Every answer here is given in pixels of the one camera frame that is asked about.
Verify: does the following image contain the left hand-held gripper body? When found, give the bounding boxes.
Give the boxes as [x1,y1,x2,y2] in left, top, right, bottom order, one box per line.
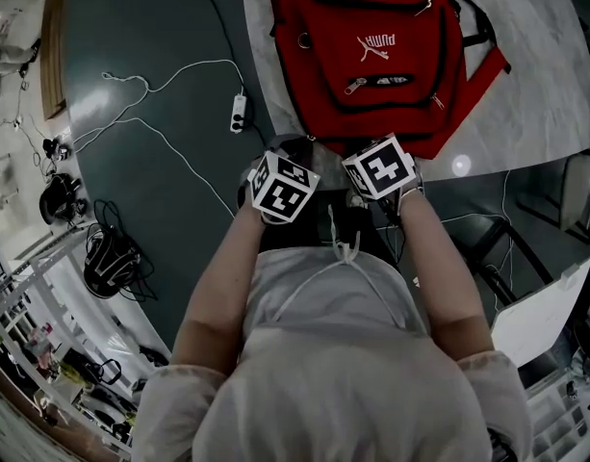
[236,134,322,225]

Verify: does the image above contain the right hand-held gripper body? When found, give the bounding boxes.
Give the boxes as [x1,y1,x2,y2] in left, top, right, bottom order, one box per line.
[341,132,425,211]

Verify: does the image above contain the red backpack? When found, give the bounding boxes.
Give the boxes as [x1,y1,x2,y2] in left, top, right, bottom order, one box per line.
[265,0,512,161]

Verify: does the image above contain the person's left forearm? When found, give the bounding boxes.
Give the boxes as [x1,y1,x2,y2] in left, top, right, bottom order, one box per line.
[178,199,269,341]

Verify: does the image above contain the person's right forearm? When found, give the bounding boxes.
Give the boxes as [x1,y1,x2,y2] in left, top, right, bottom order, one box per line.
[398,188,489,342]

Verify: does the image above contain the person's black trousers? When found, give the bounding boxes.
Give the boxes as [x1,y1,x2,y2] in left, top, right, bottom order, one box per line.
[259,188,402,265]

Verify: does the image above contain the white power strip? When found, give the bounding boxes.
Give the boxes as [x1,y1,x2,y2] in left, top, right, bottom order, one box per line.
[229,92,249,135]

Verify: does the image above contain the grey chair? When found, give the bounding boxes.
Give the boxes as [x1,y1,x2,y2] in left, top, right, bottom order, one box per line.
[515,150,590,245]
[467,213,565,308]

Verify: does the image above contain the person's white shirt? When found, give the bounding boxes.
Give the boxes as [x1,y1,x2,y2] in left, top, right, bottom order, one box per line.
[130,245,534,462]

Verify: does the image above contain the white flat board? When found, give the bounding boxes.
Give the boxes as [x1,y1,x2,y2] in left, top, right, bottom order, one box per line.
[489,257,590,370]

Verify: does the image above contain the small black device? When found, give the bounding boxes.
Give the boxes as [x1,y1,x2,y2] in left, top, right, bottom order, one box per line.
[42,137,72,162]

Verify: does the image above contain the wooden floor ramp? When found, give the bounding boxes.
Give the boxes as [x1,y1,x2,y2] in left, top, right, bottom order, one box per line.
[38,0,70,122]

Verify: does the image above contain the white metal rack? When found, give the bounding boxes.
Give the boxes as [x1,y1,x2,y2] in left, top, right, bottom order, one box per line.
[0,228,149,462]

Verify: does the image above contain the white compartment organizer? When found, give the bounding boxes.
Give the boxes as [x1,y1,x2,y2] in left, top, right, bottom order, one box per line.
[525,368,590,462]

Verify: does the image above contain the white cable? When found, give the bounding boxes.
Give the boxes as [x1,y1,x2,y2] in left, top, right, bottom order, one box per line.
[71,115,237,218]
[70,58,247,156]

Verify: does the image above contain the black headset with cables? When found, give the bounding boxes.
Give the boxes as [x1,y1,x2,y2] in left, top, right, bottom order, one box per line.
[82,198,159,303]

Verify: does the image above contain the black cable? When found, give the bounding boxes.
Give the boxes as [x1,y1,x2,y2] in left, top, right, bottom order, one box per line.
[171,0,272,149]

